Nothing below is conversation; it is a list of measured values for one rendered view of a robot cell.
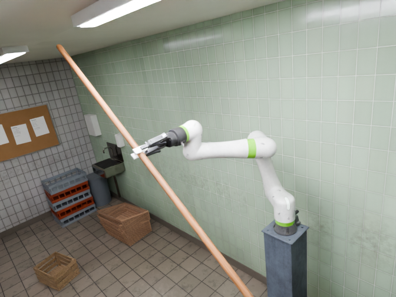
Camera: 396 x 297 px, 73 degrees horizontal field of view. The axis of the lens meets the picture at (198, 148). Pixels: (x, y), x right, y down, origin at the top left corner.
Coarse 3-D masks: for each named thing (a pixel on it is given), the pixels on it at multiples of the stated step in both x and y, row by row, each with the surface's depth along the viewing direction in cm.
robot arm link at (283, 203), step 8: (272, 192) 176; (280, 192) 172; (272, 200) 172; (280, 200) 165; (288, 200) 164; (280, 208) 165; (288, 208) 164; (280, 216) 167; (288, 216) 166; (280, 224) 170; (288, 224) 168
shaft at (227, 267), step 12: (60, 48) 146; (72, 60) 144; (84, 84) 138; (96, 96) 134; (108, 108) 132; (120, 132) 128; (132, 144) 124; (144, 156) 122; (168, 192) 116; (180, 204) 114; (192, 216) 112; (204, 240) 108; (216, 252) 106; (228, 264) 105; (240, 288) 101
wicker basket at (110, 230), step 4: (104, 224) 382; (104, 228) 397; (108, 228) 382; (112, 228) 369; (108, 232) 396; (112, 232) 384; (116, 232) 369; (120, 232) 357; (124, 232) 359; (148, 232) 393; (116, 236) 383; (120, 236) 369; (136, 236) 376; (140, 236) 382; (120, 240) 383; (124, 240) 369; (128, 240) 367; (132, 240) 371; (136, 240) 377; (128, 244) 367; (132, 244) 372
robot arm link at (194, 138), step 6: (192, 120) 144; (180, 126) 140; (186, 126) 140; (192, 126) 141; (198, 126) 142; (186, 132) 138; (192, 132) 140; (198, 132) 142; (192, 138) 142; (198, 138) 144; (186, 144) 146; (192, 144) 145; (198, 144) 146
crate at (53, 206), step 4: (84, 192) 454; (88, 192) 459; (72, 196) 442; (76, 196) 446; (80, 196) 467; (84, 196) 455; (88, 196) 460; (48, 200) 440; (64, 200) 434; (68, 200) 458; (72, 200) 443; (76, 200) 447; (80, 200) 452; (52, 204) 423; (56, 204) 426; (60, 204) 447; (64, 204) 445; (68, 204) 439; (52, 208) 433; (56, 208) 427; (60, 208) 432; (64, 208) 436
